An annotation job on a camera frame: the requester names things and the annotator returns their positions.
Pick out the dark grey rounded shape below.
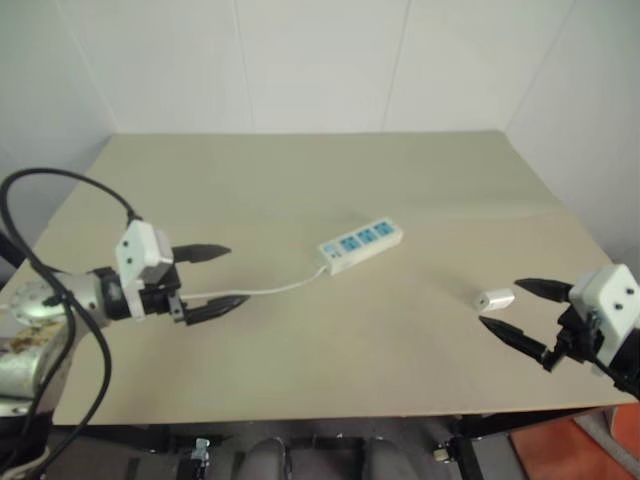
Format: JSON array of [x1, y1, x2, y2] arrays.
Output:
[[238, 424, 287, 480]]

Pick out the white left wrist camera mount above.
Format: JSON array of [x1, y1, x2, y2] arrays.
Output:
[[113, 218, 174, 321]]

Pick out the black table frame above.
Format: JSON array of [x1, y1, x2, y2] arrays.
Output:
[[47, 407, 624, 480]]

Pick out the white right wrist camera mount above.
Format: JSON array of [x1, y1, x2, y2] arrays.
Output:
[[569, 263, 640, 376]]

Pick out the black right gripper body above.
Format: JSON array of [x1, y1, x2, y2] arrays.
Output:
[[548, 305, 607, 372]]

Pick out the white plug adapter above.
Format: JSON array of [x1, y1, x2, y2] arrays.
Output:
[[473, 288, 516, 314]]

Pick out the white power strip cable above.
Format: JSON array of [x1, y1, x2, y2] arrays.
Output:
[[179, 264, 332, 303]]

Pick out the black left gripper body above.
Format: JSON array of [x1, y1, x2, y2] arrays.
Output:
[[133, 268, 189, 327]]

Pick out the white power strip blue sockets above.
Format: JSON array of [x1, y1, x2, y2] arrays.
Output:
[[317, 215, 404, 276]]

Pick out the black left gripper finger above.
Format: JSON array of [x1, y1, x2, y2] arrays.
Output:
[[181, 295, 251, 328], [171, 242, 233, 265]]

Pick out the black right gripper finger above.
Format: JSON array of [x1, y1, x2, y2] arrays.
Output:
[[478, 315, 557, 373], [514, 277, 574, 304]]

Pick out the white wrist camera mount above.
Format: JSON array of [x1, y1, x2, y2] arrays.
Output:
[[569, 263, 640, 376], [113, 218, 174, 321]]

